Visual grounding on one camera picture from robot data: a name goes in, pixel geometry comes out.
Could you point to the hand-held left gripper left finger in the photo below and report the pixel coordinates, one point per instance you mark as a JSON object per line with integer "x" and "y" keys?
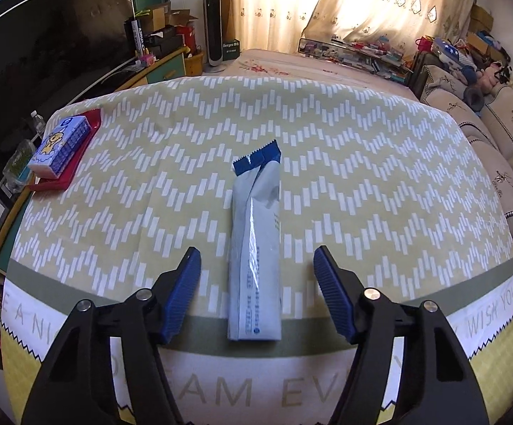
{"x": 181, "y": 296}

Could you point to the blue white snack wrapper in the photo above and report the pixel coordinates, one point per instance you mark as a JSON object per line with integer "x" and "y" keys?
{"x": 256, "y": 230}

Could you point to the red bag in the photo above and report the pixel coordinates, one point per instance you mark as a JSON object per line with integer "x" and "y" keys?
{"x": 424, "y": 45}

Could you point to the black flat television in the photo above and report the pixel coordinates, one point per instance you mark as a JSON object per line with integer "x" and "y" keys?
{"x": 39, "y": 53}

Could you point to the open cardboard box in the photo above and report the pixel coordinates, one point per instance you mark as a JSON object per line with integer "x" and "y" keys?
{"x": 168, "y": 15}

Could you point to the beige embroidered curtain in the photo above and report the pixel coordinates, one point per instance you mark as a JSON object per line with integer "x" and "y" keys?
{"x": 274, "y": 4}
{"x": 393, "y": 4}

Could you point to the green plastic bottle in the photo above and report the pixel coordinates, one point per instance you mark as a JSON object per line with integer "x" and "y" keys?
{"x": 17, "y": 166}

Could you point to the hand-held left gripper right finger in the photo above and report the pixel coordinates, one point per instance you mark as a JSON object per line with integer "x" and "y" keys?
{"x": 333, "y": 296}

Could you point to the blue white starred case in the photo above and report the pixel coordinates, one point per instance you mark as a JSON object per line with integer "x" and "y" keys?
{"x": 446, "y": 49}

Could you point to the blue cartoon tissue packet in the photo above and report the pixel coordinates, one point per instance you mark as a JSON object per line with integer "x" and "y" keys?
{"x": 61, "y": 141}

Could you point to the cluttered glass side table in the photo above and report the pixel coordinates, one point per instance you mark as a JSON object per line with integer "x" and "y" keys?
{"x": 353, "y": 55}

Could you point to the dark round cushion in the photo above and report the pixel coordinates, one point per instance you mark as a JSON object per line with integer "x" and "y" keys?
{"x": 474, "y": 99}

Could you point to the stack of cardboard boxes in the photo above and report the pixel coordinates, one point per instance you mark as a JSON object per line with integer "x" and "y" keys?
{"x": 482, "y": 22}

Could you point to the dark green box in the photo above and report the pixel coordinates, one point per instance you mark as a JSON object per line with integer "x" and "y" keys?
{"x": 229, "y": 48}

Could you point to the pink plush bear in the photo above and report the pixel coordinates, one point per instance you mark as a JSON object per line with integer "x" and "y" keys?
{"x": 491, "y": 77}

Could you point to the blue round plush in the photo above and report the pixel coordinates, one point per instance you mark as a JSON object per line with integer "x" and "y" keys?
{"x": 468, "y": 75}

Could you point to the clear water bottle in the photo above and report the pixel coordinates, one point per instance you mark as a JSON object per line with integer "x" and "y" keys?
{"x": 38, "y": 124}

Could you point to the green zigzag tablecloth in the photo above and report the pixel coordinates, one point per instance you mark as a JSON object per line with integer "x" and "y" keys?
{"x": 349, "y": 164}

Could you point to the black upright box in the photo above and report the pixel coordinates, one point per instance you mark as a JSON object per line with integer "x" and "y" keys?
{"x": 136, "y": 37}

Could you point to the beige sofa with deer covers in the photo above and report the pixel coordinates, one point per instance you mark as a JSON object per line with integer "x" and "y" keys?
{"x": 504, "y": 186}

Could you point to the red plastic tray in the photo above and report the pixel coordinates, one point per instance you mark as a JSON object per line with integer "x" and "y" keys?
{"x": 55, "y": 182}

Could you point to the tower fan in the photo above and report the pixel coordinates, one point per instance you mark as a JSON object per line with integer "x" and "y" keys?
{"x": 214, "y": 26}

